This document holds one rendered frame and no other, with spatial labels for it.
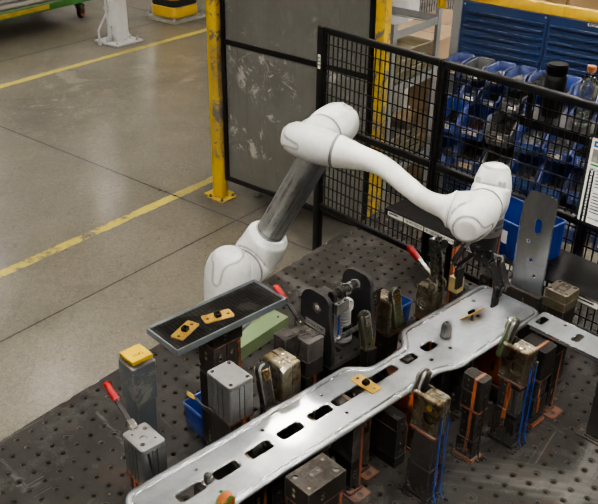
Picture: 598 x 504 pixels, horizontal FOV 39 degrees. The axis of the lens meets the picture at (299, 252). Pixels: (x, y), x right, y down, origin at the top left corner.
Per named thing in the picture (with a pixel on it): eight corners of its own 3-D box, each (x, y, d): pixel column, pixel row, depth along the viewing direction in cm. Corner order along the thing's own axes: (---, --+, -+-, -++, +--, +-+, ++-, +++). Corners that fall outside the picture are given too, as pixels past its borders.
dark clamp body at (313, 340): (306, 458, 244) (309, 351, 225) (276, 435, 252) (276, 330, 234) (332, 441, 250) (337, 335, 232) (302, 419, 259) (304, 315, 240)
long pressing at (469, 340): (174, 557, 176) (174, 552, 176) (116, 498, 191) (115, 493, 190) (543, 314, 259) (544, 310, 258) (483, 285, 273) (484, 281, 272)
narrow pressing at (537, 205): (540, 297, 265) (558, 200, 248) (509, 283, 272) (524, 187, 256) (541, 297, 265) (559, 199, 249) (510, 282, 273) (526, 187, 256)
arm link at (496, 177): (474, 203, 243) (461, 221, 233) (481, 153, 235) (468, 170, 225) (511, 211, 239) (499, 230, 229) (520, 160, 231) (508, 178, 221)
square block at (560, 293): (548, 392, 272) (567, 297, 254) (527, 380, 277) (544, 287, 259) (561, 381, 276) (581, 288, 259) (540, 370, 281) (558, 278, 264)
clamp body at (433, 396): (427, 512, 226) (439, 411, 210) (393, 487, 234) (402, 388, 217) (449, 495, 232) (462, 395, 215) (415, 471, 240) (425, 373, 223)
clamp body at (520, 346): (512, 457, 246) (529, 360, 229) (479, 436, 253) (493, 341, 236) (529, 443, 251) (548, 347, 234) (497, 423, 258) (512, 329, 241)
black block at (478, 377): (473, 471, 240) (486, 390, 226) (444, 452, 247) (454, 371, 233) (490, 458, 245) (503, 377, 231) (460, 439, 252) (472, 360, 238)
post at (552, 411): (552, 420, 260) (568, 343, 245) (521, 403, 267) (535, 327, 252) (563, 411, 263) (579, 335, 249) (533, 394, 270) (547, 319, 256)
